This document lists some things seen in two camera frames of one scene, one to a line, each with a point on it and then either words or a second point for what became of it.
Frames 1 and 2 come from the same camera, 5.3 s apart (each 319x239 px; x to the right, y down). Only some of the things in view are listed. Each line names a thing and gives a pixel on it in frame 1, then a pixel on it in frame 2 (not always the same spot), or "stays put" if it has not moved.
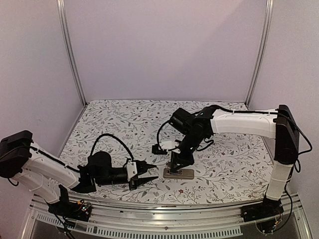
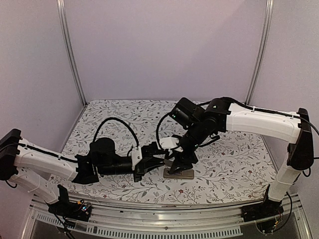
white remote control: x=185 y=174 stays put
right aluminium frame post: x=262 y=46 stays put
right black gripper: x=184 y=162 stays put
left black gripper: x=139 y=182 to x=147 y=163
